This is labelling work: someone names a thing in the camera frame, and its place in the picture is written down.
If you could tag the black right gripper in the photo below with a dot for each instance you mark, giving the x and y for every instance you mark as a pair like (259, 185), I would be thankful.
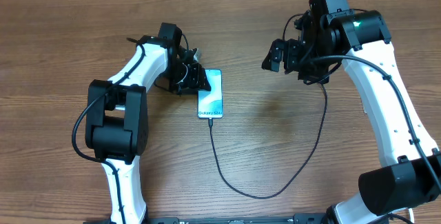
(287, 49)

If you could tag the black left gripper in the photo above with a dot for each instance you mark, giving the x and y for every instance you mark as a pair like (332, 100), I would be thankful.
(196, 81)

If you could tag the blue smartphone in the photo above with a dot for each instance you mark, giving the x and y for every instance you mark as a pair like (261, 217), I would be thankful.
(210, 103)

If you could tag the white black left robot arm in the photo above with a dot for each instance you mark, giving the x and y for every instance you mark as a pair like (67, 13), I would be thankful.
(116, 118)

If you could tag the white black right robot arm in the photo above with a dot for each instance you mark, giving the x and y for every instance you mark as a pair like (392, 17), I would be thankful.
(333, 35)

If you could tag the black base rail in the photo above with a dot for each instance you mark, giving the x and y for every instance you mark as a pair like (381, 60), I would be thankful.
(303, 218)

